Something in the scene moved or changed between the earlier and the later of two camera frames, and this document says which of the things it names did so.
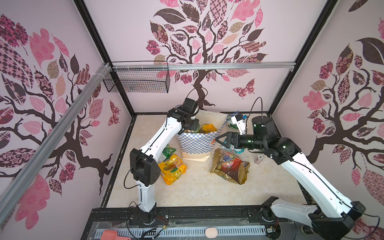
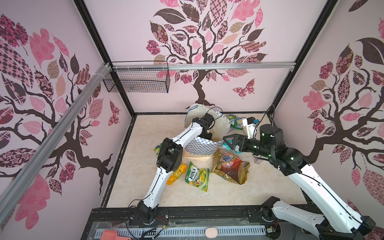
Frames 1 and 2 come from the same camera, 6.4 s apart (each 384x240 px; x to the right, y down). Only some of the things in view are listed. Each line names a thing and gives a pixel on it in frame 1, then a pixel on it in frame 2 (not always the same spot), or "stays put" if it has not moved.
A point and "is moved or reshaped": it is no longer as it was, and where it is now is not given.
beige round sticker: (211, 232) stays put
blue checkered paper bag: (198, 146) is moved or reshaped
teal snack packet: (232, 148) stays put
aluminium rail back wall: (230, 66) stays put
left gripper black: (193, 126) -> (209, 136)
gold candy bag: (229, 166) stays put
